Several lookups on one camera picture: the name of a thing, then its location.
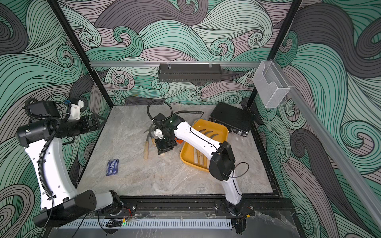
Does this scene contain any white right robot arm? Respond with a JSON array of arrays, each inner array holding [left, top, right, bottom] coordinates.
[[146, 99, 244, 216]]

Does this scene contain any white slotted cable duct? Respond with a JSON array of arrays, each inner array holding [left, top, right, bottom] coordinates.
[[61, 218, 232, 230]]

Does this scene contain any black vertical frame post right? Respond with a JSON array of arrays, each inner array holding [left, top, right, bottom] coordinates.
[[244, 1, 302, 111]]

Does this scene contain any black vertical frame post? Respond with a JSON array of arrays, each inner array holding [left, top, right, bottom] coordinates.
[[47, 0, 114, 109], [244, 1, 302, 111]]

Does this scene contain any aluminium right side rail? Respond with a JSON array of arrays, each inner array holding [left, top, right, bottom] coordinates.
[[272, 60, 381, 230]]

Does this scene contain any aluminium horizontal wall rail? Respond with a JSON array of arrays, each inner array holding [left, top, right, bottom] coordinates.
[[89, 60, 261, 68]]

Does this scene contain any black perforated wall shelf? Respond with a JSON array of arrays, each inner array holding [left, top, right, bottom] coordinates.
[[158, 64, 222, 82]]

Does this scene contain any black aluminium carrying case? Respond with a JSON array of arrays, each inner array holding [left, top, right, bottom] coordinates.
[[208, 102, 253, 137]]

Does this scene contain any labelled wooden handle sickle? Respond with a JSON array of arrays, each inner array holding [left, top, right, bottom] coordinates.
[[204, 132, 222, 170]]

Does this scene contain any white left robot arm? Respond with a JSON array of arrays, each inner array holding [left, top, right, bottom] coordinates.
[[16, 98, 123, 227]]

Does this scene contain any clear plastic wall bin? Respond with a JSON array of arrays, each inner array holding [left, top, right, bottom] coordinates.
[[253, 60, 290, 109]]

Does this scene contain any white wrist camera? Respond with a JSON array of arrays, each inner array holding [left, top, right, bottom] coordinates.
[[154, 128, 164, 140], [68, 99, 84, 121]]

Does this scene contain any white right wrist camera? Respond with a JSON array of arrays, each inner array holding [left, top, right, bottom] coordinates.
[[154, 128, 164, 140]]

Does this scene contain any large wooden handle sickle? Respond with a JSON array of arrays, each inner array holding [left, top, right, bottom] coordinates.
[[193, 148, 199, 165]]

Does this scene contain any blue playing card box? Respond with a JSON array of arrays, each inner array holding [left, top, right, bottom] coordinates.
[[106, 159, 119, 176]]

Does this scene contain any yellow plastic storage tray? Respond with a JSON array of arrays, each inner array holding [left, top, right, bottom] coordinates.
[[175, 120, 228, 172]]

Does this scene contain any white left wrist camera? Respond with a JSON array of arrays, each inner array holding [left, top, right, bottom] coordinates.
[[68, 99, 84, 121]]

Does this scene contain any black vertical frame post left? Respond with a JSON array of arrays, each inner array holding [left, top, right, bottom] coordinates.
[[47, 0, 114, 109]]

